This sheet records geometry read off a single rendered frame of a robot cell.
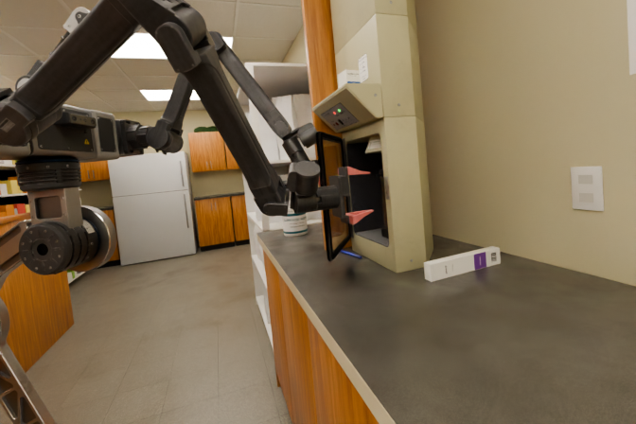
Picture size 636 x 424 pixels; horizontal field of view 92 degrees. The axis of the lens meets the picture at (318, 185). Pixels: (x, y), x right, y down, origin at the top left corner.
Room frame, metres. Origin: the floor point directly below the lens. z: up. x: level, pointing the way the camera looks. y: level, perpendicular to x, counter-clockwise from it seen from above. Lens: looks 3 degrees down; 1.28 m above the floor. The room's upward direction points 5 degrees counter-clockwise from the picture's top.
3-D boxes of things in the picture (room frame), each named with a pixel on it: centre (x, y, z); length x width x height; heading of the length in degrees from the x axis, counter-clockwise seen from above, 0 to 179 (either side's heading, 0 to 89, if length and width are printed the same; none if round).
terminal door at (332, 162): (1.05, -0.06, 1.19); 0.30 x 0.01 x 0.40; 162
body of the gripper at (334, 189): (0.75, -0.02, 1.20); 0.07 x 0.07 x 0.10; 18
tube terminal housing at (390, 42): (1.10, -0.28, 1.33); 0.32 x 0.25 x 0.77; 18
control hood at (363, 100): (1.04, -0.11, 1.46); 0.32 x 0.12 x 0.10; 18
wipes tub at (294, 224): (1.64, 0.14, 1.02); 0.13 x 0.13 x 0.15
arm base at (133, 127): (1.09, 0.61, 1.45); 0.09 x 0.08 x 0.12; 175
